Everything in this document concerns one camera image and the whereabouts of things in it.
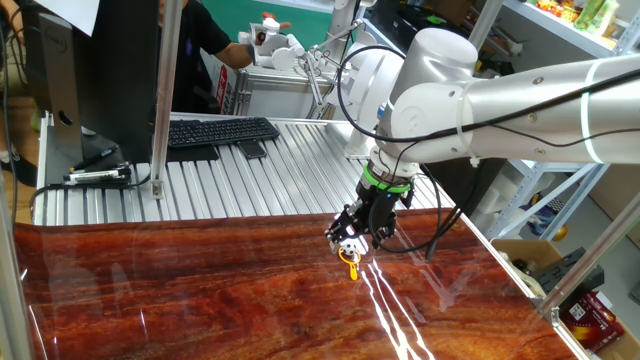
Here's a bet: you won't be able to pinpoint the brown cardboard box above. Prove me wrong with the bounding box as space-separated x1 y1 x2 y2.
492 238 564 281

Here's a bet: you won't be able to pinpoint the black smartphone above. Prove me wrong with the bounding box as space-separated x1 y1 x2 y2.
236 139 268 160

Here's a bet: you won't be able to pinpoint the black panel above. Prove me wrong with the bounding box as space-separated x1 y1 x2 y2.
427 157 509 216

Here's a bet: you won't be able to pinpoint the white paper sheet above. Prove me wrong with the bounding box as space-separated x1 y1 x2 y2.
34 0 101 37

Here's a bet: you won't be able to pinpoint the black table cable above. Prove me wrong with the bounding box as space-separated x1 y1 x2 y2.
28 172 152 224

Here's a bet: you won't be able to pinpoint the green flange ring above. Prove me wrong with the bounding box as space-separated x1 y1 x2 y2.
363 162 412 194

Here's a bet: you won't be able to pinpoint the white handheld device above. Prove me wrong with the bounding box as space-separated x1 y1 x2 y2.
238 17 306 71

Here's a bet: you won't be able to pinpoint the black keyboard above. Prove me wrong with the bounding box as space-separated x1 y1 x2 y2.
167 116 281 149

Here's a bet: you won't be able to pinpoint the red printed box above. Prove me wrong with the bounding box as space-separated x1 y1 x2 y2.
559 291 626 353

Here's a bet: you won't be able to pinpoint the white metal shelf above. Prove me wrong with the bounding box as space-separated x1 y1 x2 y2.
469 0 640 241

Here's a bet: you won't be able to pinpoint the white marker pen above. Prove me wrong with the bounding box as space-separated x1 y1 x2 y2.
63 167 132 184

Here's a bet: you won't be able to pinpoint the person in black shirt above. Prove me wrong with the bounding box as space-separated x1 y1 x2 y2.
158 0 234 115

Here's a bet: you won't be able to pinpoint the green cloth backdrop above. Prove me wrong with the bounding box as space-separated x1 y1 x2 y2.
202 0 334 51

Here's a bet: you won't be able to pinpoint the black computer monitor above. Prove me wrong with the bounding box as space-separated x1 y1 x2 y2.
19 0 161 166

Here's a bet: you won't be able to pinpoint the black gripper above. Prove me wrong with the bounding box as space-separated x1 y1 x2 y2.
324 182 402 255

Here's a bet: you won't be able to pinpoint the blue cloth bundle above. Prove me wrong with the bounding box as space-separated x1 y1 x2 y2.
519 192 556 237

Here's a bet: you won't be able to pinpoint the yellow bubble ring wand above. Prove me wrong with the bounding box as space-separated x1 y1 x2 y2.
337 245 362 281

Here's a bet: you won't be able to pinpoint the metal rod stand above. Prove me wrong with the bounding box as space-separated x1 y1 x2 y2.
299 19 366 120

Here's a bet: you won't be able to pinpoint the colourful toy pile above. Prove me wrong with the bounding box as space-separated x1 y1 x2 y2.
537 0 576 22

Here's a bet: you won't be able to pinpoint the wood pattern table mat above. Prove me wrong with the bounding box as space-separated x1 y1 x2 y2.
13 207 581 360

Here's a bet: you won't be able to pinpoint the silver aluminium case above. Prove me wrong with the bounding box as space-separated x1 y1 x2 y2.
230 64 346 120

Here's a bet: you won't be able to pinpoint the black pen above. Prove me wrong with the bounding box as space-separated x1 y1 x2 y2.
69 144 120 173

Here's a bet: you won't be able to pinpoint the bare person forearm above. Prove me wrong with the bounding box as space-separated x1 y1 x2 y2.
215 42 254 70

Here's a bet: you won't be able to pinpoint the grey background robot link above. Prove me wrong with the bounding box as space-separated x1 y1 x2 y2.
327 0 377 51

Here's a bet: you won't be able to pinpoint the black plastic tray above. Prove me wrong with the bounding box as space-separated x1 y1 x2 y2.
530 247 606 297

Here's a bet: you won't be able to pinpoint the white box red print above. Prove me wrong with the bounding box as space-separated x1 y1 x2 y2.
199 47 236 116

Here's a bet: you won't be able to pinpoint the white foam pieces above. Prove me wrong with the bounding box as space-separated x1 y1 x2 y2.
472 164 524 234

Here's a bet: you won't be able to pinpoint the aluminium frame post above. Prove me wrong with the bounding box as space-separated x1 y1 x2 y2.
537 192 640 321
467 0 504 51
149 0 184 200

